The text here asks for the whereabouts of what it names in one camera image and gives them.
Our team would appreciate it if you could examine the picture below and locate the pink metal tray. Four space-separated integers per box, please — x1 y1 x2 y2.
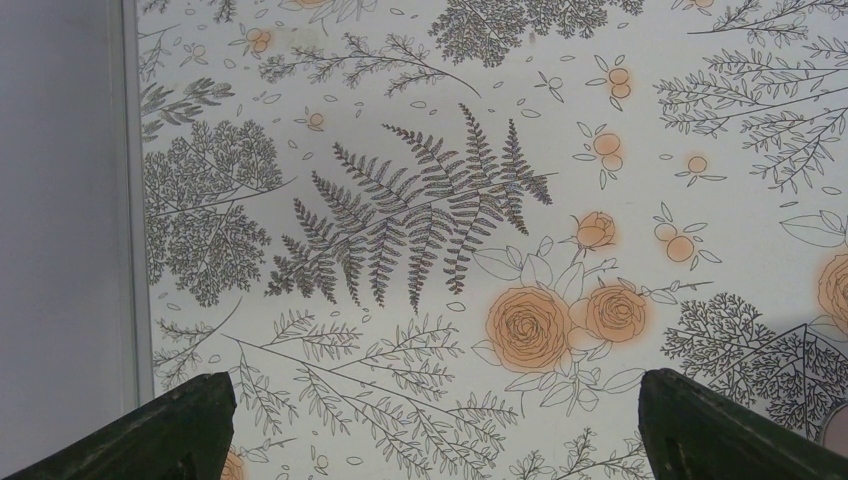
816 402 848 457

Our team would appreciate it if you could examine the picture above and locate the left aluminium corner post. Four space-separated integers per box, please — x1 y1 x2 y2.
107 0 155 412

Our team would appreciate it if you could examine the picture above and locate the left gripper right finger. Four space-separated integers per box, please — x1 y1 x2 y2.
638 368 847 480

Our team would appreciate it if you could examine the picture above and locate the floral tablecloth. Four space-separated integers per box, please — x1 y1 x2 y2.
137 1 847 479

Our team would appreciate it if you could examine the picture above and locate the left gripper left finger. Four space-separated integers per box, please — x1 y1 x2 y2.
6 372 236 480

